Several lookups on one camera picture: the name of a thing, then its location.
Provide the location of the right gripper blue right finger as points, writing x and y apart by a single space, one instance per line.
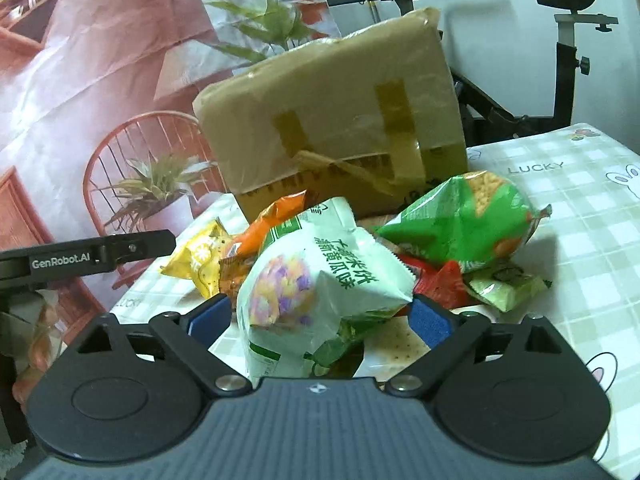
450 339

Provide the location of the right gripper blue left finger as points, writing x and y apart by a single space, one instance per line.
186 338

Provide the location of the red snack packet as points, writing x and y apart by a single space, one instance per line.
442 284

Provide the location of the cracker packet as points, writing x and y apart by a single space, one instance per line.
389 349

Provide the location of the small light green packet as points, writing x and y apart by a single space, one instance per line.
504 287

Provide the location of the yellow snack bag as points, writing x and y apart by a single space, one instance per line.
198 259

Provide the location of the orange snack bag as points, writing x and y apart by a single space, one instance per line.
241 253

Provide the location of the large green snack bag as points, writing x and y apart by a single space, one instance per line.
474 219

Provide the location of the white green cucumber chips bag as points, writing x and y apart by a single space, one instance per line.
319 285

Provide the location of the checkered bunny tablecloth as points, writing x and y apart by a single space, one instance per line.
589 251

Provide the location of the printed room backdrop cloth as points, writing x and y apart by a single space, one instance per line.
98 134

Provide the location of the cardboard box with plastic liner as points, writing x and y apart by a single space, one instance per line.
371 117

